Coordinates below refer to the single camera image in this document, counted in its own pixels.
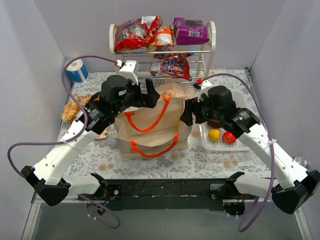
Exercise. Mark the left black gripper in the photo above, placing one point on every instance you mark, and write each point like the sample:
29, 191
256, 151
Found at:
141, 93

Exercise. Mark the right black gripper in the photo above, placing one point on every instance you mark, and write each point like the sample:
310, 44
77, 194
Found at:
195, 109

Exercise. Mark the peach plastic grocery bag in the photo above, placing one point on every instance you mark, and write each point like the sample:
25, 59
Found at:
175, 90

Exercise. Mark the canvas tote bag orange handles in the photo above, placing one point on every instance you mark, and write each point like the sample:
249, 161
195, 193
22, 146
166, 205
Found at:
152, 132

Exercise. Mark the orange snack packet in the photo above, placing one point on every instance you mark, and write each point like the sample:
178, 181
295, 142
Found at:
163, 38

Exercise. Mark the large red snack bag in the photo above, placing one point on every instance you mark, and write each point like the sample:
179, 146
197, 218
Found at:
136, 33

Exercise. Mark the purple snack bag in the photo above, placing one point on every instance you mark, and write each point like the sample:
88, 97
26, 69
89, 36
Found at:
190, 31

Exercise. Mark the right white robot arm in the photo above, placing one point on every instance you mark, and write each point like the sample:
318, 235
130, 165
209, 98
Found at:
290, 184

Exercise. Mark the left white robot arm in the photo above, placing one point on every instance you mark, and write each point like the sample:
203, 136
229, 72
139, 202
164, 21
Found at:
47, 176

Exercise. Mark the dark red beet toy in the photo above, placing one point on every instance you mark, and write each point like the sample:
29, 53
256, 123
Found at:
214, 124

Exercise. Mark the yellow lemon toy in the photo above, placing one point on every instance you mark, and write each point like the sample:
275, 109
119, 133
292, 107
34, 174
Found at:
214, 135

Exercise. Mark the red candy bag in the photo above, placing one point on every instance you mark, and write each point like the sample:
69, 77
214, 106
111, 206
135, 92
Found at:
173, 64

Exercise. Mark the red apple toy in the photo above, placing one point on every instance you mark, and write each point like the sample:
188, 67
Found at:
229, 138

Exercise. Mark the white plastic basket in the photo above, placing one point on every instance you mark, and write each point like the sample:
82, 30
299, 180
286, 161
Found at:
220, 146

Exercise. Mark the white metal shelf rack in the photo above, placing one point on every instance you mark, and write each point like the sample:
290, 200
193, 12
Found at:
200, 57

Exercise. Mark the toilet paper roll blue wrap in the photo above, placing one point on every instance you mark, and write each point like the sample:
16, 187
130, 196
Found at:
76, 70

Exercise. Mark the bread loaf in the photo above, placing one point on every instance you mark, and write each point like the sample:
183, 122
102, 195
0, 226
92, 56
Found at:
70, 111

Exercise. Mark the metal can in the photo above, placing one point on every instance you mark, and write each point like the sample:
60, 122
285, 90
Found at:
301, 160

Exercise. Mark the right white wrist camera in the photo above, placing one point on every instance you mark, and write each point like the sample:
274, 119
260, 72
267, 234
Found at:
203, 86

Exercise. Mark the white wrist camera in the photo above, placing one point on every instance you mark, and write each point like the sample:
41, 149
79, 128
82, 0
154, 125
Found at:
203, 86
128, 69

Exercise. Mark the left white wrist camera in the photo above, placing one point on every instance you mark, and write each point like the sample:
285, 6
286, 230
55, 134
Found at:
128, 69

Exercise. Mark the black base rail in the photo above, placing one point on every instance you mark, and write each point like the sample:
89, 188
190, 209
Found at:
158, 194

